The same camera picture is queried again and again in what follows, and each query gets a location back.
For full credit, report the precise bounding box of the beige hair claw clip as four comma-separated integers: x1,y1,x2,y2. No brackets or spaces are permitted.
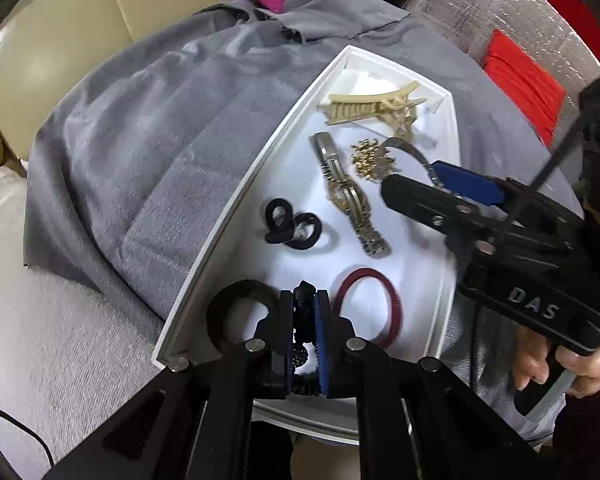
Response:
320,80,431,148

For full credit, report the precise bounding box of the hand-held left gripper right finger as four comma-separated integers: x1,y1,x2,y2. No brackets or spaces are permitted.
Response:
316,289,548,480

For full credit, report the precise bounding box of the gold spiky brooch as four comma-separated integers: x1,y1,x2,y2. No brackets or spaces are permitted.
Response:
350,139,397,181

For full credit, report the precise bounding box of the grey cloth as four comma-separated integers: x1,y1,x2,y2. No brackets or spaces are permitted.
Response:
22,0,588,411

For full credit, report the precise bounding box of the small black knotted hair tie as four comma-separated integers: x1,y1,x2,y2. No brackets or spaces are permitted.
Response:
264,199,323,251

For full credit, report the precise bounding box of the dark red hair tie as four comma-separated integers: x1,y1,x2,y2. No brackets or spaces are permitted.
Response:
332,267,403,348

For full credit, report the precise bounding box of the black scrunchie with rhinestone charm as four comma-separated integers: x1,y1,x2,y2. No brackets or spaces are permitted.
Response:
292,280,323,396

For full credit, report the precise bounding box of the thin grey headband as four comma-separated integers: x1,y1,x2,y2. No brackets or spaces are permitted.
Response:
380,136,443,191

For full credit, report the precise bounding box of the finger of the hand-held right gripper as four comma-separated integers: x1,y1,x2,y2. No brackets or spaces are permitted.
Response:
381,174,483,242
430,160,523,208

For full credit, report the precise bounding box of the white tray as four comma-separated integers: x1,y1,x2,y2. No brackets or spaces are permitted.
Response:
151,45,462,446

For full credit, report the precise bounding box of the black cable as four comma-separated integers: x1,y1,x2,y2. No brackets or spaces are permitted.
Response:
507,117,583,223
0,407,57,467

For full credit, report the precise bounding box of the red pillow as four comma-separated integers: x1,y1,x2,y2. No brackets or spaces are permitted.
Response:
481,29,567,143

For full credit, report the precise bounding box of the person's right forearm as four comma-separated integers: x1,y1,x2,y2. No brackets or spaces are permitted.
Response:
552,360,600,480

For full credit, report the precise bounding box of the beige leather sofa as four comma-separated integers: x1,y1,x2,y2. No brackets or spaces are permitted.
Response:
0,0,261,186

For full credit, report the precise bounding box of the silver and gold wristwatch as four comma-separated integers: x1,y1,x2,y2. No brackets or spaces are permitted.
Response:
310,132,392,258

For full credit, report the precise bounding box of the person's right hand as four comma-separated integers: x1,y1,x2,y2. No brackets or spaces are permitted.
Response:
512,330,600,401

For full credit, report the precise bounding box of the light grey blanket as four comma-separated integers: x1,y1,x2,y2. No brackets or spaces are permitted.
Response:
0,167,181,480

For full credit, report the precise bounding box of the silver foil mat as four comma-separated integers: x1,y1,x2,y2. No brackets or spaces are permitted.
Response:
402,0,600,151

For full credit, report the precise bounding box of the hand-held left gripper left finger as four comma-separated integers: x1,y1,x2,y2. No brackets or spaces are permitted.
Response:
42,289,296,480

